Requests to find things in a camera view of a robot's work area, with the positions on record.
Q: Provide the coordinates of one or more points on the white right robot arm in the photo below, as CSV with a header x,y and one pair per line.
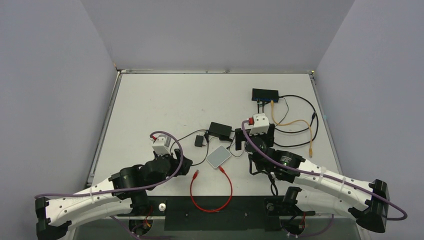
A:
x,y
365,202

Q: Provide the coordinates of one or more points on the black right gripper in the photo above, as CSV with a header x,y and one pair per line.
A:
x,y
245,137

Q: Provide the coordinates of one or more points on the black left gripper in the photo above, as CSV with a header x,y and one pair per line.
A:
x,y
183,165

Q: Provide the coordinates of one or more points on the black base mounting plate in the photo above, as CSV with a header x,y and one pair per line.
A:
x,y
242,213

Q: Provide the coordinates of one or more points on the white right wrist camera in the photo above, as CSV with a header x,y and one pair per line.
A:
x,y
260,124

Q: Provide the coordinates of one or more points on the black ribbed network switch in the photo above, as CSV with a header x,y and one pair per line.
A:
x,y
264,95

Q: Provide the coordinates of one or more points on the aluminium frame rail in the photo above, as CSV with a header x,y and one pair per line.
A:
x,y
106,120

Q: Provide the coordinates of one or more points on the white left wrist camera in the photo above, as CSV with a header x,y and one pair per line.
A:
x,y
161,146

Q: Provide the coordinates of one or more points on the small black wall adapter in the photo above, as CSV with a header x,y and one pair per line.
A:
x,y
198,142

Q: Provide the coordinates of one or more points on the white square network box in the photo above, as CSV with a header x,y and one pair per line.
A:
x,y
218,156

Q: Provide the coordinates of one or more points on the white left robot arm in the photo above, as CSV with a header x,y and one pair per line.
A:
x,y
123,193

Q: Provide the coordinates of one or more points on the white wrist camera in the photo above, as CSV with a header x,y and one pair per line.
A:
x,y
260,124
161,146

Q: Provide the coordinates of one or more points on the black power brick adapter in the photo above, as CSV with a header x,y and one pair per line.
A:
x,y
221,131

